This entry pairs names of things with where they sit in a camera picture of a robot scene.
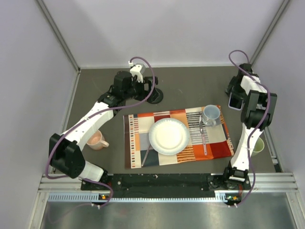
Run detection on pink handled knife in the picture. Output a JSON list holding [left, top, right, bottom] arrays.
[[141, 144, 151, 167]]

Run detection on colourful patterned placemat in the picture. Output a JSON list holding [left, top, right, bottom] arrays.
[[123, 107, 234, 169]]

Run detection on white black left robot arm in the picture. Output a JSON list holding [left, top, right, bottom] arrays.
[[47, 70, 158, 189]]

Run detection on pink handled fork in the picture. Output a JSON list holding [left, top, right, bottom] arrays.
[[199, 116, 208, 156]]

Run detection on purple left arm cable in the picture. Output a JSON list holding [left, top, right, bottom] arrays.
[[45, 57, 155, 208]]

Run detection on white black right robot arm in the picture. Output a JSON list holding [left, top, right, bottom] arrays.
[[222, 63, 277, 189]]

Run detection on white ceramic plate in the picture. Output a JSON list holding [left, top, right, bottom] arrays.
[[149, 118, 190, 156]]

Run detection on phone with lilac case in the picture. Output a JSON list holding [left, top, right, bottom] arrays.
[[228, 93, 243, 111]]

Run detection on blue grey mug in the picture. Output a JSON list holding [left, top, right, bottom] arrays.
[[202, 105, 221, 126]]

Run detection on black phone stand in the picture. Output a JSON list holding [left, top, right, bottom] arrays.
[[144, 76, 163, 104]]

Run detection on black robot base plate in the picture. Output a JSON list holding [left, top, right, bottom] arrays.
[[81, 173, 253, 193]]

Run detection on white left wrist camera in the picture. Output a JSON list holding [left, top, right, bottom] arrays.
[[128, 61, 146, 83]]

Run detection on green mug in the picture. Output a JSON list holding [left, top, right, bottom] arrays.
[[251, 138, 265, 156]]

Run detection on grey slotted cable duct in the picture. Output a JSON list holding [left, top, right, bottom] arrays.
[[47, 190, 241, 203]]

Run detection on pink ceramic mug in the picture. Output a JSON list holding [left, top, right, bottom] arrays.
[[86, 130, 109, 150]]

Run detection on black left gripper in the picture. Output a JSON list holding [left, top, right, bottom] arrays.
[[123, 76, 159, 103]]

